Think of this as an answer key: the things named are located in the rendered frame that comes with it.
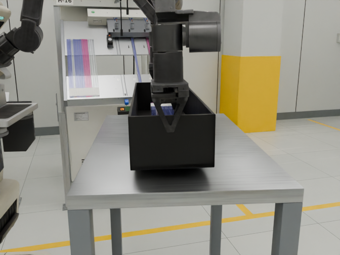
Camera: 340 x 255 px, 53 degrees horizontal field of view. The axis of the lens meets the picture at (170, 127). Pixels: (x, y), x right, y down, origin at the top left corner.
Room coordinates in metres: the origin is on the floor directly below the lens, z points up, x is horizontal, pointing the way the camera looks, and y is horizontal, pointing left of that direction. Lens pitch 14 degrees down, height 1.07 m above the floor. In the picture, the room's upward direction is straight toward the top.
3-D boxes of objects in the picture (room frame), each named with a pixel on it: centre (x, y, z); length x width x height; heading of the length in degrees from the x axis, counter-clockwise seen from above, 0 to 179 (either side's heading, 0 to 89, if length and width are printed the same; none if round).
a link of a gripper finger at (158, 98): (0.67, 0.00, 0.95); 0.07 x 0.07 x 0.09; 4
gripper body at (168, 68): (0.66, 0.00, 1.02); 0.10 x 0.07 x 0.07; 4
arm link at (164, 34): (0.66, 0.00, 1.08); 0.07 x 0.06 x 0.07; 86
